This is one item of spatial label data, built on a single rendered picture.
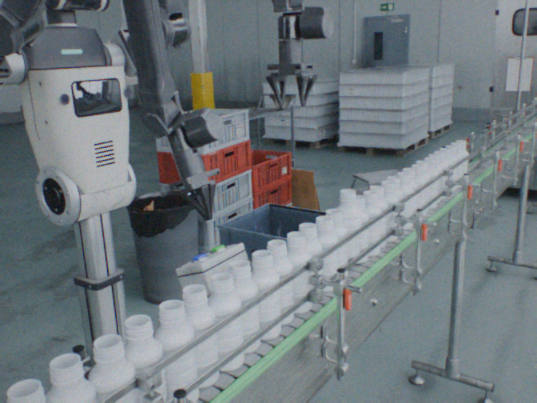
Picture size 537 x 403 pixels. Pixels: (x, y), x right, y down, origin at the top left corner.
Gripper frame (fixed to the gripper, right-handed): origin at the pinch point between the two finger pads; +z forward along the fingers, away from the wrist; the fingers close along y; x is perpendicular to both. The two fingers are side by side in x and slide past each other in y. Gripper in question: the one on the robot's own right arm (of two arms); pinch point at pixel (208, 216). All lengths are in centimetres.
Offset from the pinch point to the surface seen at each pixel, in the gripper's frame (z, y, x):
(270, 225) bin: 17, 81, 48
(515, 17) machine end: -60, 472, 10
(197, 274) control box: 9.8, -10.0, -1.9
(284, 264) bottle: 12.6, -3.0, -18.0
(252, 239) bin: 16, 50, 34
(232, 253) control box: 9.0, -0.5, -3.8
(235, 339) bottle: 19.3, -20.9, -17.2
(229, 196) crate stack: 7, 198, 168
